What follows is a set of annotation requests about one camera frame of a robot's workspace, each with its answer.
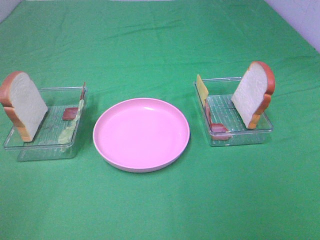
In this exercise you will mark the wavy toy bacon strip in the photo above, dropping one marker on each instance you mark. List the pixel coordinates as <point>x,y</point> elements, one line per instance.
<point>216,128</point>

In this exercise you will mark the toy ham slice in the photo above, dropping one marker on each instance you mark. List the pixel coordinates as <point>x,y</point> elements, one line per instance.
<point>70,113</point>

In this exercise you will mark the yellow toy cheese slice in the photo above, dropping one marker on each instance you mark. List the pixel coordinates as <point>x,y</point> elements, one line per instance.
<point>202,90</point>

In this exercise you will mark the left clear plastic tray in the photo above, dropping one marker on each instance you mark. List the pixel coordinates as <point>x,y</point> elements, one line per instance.
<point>45,145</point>

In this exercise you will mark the green tablecloth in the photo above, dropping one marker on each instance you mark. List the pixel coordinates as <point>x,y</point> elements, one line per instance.
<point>155,49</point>

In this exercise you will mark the clear plastic tray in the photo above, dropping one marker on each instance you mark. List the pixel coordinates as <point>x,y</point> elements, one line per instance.
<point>222,109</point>
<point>45,145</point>

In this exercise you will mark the pink round plate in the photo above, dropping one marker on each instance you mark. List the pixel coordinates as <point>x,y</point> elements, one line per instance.
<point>141,135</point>

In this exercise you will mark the right clear plastic tray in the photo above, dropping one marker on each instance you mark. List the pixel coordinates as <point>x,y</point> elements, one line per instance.
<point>222,109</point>

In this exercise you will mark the toy bread slice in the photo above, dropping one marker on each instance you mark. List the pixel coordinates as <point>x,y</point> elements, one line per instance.
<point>23,104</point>
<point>254,93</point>

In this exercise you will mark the green toy lettuce leaf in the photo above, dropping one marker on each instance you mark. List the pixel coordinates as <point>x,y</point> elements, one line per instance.
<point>67,134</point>

